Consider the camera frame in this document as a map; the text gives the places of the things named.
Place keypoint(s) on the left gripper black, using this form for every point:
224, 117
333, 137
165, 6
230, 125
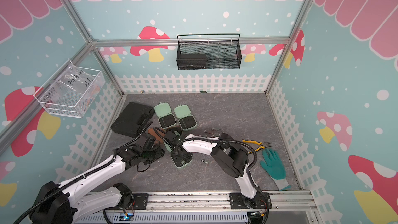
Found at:
159, 154

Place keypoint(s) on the green clipper case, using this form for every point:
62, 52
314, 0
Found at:
185, 119
165, 116
179, 156

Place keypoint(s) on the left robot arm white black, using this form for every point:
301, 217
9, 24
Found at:
70, 200

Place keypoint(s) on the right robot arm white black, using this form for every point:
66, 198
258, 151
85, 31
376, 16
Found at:
235, 158

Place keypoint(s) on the brown clipper case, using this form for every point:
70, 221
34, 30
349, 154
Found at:
160, 133

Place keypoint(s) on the black plastic tool case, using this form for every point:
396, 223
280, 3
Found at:
132, 119

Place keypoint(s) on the black box in basket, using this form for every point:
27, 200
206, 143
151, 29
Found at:
191, 61

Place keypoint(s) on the green work glove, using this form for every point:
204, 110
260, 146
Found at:
273, 165

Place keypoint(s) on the yellow handled pliers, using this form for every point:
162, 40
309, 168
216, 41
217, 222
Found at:
257, 146

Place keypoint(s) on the clear acrylic wall bin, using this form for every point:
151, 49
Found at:
70, 91

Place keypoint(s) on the black wire mesh basket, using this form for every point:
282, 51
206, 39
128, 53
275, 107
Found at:
222, 50

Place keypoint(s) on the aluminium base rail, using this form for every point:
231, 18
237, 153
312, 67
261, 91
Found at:
192, 202

